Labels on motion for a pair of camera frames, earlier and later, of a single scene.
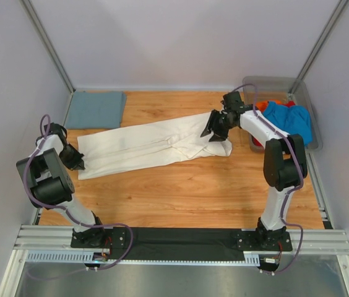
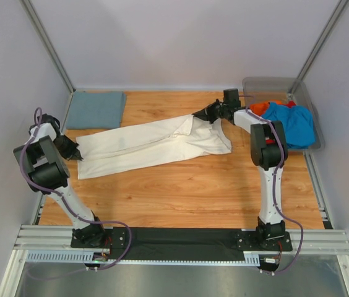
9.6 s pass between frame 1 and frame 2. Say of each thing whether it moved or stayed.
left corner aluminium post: stayed
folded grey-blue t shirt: stayed
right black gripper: moved
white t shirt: stayed
